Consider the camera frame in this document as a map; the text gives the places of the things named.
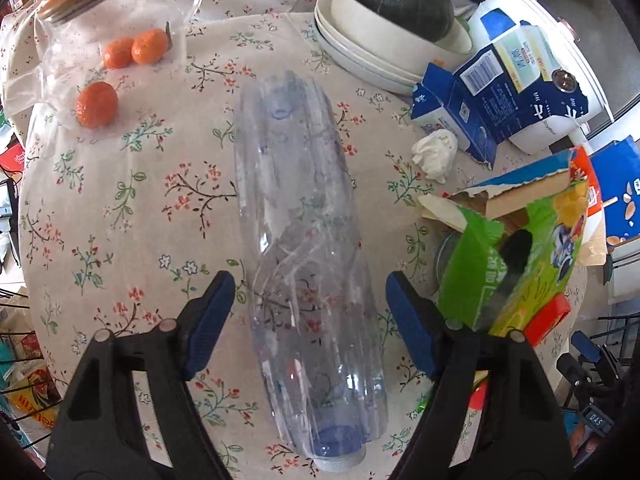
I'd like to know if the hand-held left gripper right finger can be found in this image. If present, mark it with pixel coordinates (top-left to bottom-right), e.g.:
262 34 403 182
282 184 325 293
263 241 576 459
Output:
385 271 573 480

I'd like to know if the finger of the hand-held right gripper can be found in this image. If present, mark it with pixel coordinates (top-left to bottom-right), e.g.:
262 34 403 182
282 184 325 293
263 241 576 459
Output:
556 330 621 401

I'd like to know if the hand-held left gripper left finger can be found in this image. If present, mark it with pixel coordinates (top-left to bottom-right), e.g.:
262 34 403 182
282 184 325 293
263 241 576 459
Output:
46 270 236 480

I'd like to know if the green orange cardboard box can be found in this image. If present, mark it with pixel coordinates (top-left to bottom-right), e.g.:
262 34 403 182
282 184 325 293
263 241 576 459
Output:
417 146 608 348

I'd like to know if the clear plastic bottle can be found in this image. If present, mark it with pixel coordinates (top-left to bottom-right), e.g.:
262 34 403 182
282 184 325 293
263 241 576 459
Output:
232 71 386 472

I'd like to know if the floral tablecloth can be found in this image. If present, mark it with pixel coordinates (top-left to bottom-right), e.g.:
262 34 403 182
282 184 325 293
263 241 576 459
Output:
0 0 591 480

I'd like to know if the blue cardboard box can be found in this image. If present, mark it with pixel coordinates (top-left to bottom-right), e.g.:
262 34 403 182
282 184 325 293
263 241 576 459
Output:
589 137 640 256

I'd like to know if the crumpled white tissue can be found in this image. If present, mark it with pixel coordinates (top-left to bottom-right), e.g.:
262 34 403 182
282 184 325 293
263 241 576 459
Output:
411 129 458 185

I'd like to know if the blue white milk carton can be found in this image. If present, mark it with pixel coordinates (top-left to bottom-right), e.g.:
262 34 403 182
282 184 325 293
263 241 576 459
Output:
410 7 591 168

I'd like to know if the small tangerine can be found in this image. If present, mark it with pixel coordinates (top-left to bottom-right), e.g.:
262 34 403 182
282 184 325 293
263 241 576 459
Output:
131 29 169 66
103 37 137 70
76 81 119 128

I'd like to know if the white shallow bowl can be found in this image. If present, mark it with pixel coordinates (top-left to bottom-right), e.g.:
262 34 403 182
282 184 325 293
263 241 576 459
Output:
317 30 426 95
314 0 431 86

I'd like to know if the glass jar with wooden lid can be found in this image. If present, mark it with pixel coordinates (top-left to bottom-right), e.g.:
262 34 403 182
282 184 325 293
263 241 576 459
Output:
5 0 205 131

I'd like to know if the dark green squash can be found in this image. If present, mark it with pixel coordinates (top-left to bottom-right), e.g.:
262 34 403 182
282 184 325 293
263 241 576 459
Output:
352 0 455 42

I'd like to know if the white electric cooking pot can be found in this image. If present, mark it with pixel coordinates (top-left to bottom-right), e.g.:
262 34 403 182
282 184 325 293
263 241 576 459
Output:
467 0 615 156

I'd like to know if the black wire rack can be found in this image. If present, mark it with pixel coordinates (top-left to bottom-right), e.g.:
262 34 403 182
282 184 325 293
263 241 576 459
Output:
0 287 56 461

